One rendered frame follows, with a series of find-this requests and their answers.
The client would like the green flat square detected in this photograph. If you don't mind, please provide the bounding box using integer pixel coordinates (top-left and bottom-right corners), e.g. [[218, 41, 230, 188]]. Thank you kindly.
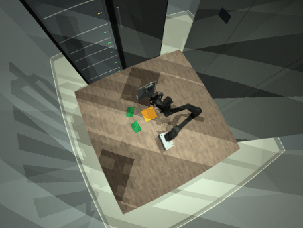
[[126, 107, 134, 117], [130, 121, 142, 133]]

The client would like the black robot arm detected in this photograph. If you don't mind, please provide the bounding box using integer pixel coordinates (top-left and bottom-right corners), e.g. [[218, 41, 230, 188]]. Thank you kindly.
[[157, 92, 202, 141]]

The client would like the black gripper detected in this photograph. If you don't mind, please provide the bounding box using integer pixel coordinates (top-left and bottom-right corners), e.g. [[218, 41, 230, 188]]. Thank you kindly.
[[147, 91, 162, 107]]

